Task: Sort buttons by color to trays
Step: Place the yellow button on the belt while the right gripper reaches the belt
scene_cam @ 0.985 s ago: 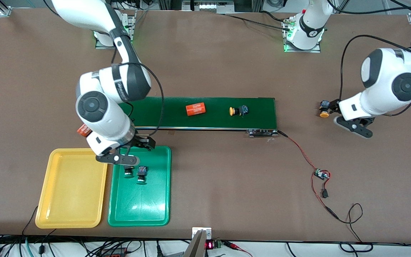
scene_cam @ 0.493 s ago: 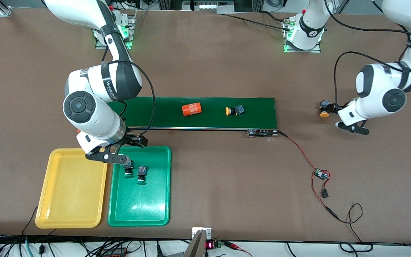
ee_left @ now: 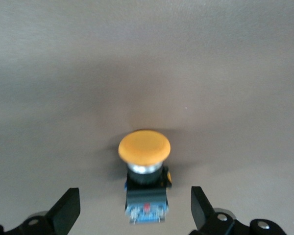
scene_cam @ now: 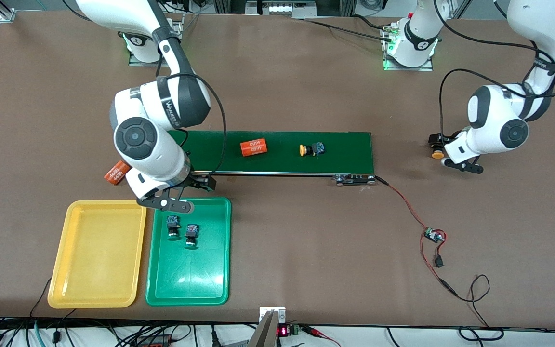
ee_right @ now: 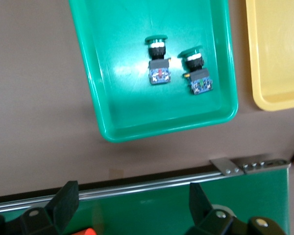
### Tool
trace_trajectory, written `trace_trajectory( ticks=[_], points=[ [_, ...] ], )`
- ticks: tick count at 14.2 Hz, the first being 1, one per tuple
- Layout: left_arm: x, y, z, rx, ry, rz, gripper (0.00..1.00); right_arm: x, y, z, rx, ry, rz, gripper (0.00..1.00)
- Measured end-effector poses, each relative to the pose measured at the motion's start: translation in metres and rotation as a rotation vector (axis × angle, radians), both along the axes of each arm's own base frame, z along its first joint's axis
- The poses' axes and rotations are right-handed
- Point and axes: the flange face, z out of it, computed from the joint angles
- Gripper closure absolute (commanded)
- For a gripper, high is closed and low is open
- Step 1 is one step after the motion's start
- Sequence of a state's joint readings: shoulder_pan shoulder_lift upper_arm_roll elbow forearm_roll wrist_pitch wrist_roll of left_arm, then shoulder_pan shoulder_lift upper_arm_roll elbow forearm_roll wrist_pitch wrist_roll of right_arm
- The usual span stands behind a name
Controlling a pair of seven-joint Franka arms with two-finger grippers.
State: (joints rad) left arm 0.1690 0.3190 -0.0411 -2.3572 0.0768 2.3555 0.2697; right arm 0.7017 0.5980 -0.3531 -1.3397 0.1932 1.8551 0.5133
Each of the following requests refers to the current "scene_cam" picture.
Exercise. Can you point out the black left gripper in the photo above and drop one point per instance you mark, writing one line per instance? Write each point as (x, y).
(435, 140)

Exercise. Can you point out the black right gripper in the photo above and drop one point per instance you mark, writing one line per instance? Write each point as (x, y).
(202, 181)

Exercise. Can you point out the yellow mushroom push button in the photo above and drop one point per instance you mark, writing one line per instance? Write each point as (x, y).
(312, 149)
(437, 155)

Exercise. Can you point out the green mushroom push button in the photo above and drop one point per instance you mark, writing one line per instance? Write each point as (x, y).
(191, 236)
(173, 226)

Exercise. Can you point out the orange printed cylinder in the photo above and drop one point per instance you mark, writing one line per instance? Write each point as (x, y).
(253, 148)
(113, 176)

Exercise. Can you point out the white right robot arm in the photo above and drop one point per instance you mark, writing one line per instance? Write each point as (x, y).
(162, 154)

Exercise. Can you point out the small green circuit board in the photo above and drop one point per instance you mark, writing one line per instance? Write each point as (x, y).
(434, 235)

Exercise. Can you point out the green conveyor belt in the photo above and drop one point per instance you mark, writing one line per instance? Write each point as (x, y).
(297, 166)

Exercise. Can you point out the green plastic tray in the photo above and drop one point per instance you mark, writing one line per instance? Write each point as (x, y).
(188, 279)

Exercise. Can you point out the yellow plastic tray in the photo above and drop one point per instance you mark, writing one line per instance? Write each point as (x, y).
(94, 274)

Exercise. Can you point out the red digit display module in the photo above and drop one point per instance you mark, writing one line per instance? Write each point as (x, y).
(283, 331)

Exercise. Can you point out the red power strip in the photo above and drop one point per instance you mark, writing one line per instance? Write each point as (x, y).
(154, 343)

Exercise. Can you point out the red clip lead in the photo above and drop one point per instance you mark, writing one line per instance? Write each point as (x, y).
(313, 331)

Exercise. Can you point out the grey metal control box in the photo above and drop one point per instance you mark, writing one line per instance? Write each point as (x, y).
(282, 9)

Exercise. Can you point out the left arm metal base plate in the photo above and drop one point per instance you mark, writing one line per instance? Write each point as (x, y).
(405, 69)

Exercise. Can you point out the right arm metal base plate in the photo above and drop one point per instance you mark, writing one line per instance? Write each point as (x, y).
(142, 63)

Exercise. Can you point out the grey metal camera stand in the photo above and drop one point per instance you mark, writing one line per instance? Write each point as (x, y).
(264, 332)

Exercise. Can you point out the black frame post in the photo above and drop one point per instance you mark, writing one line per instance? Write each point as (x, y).
(227, 6)

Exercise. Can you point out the aluminium frame profile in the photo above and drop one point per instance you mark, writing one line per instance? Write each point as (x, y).
(6, 14)

